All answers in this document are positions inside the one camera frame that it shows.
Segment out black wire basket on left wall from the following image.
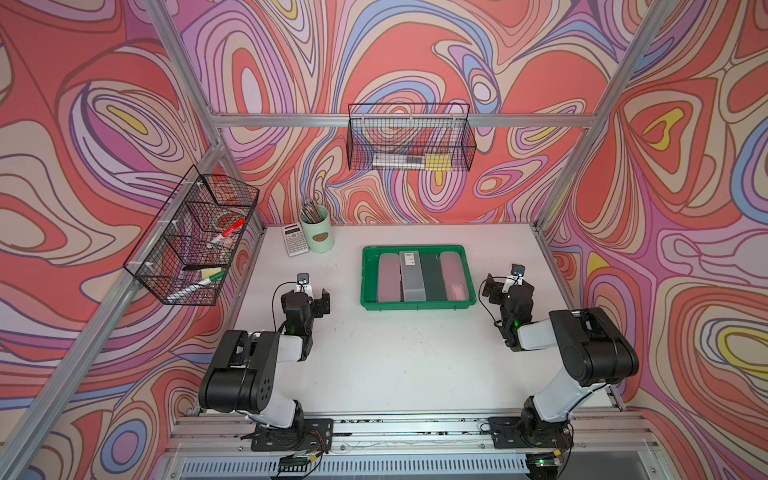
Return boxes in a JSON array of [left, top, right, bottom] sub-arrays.
[[123, 166, 260, 306]]

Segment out pink pencil case with sticker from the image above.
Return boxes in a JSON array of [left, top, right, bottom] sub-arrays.
[[440, 251, 470, 302]]

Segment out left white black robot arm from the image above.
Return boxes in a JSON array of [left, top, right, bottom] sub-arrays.
[[198, 290, 332, 452]]

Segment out black wire basket on back wall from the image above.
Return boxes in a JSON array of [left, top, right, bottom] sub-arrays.
[[346, 101, 477, 172]]

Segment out white calculator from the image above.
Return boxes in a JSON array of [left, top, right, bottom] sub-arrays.
[[282, 223, 309, 257]]

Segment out green pen holder cup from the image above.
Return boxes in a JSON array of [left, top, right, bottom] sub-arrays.
[[299, 205, 335, 254]]

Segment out pencils in cup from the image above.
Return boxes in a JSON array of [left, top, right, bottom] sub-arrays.
[[301, 199, 325, 224]]

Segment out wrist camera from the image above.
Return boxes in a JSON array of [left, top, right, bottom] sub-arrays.
[[294, 272, 314, 298], [502, 264, 525, 293]]

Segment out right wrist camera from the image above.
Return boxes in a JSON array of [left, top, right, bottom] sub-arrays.
[[502, 264, 525, 293]]

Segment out aluminium mounting rail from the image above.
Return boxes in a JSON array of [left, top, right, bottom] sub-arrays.
[[155, 408, 676, 479]]

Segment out green plastic storage tray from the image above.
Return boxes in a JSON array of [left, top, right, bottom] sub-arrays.
[[360, 245, 476, 311]]

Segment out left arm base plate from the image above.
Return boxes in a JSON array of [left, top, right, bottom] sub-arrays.
[[248, 418, 334, 453]]

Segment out dark green pencil case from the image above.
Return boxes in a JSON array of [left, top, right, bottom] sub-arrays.
[[420, 253, 447, 302]]

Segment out green white marker in basket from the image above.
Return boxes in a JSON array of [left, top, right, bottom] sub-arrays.
[[167, 270, 225, 302]]

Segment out yellow box in back basket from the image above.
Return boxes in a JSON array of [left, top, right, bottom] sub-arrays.
[[424, 154, 453, 172]]

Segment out red marker in basket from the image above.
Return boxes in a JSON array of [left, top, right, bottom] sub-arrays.
[[210, 218, 246, 245]]

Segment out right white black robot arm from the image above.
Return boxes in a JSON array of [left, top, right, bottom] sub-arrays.
[[479, 275, 640, 448]]

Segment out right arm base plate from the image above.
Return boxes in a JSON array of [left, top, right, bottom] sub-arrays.
[[488, 417, 573, 450]]

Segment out clear box in back basket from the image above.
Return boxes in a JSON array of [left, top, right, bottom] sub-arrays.
[[372, 153, 425, 170]]

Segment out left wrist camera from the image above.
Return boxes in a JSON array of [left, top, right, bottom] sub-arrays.
[[294, 272, 314, 298]]

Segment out black wire basket on wall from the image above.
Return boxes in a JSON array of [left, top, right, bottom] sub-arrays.
[[123, 166, 260, 306], [346, 101, 477, 172]]

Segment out clear rectangular pencil case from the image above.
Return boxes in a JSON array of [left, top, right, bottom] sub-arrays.
[[399, 251, 426, 302]]

